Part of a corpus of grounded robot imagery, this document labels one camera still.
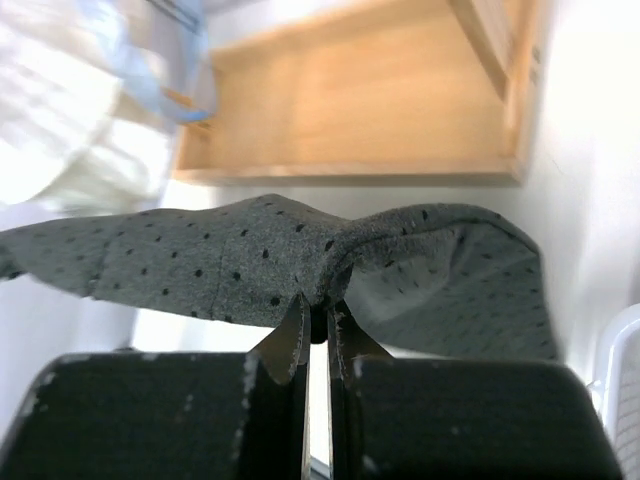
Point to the wooden clothes rack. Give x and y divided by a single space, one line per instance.
386 91

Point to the white plastic basket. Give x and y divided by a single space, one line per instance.
614 386

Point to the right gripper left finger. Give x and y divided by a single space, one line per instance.
277 428

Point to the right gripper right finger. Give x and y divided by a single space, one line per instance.
348 346

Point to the grey dotted skirt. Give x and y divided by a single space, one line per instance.
451 280

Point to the white ruffled garment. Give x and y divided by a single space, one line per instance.
87 100

